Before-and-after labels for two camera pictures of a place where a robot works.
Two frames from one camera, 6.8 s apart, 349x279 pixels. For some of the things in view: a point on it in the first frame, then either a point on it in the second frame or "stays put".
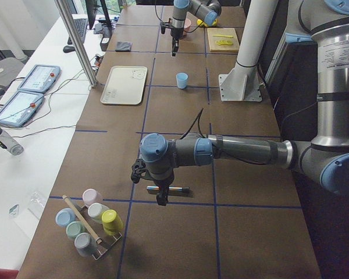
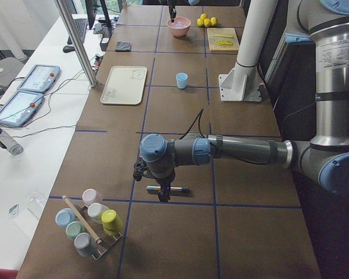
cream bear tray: (124, 86) stays put
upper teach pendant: (39, 78) stays put
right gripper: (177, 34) to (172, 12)
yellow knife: (224, 36) stays put
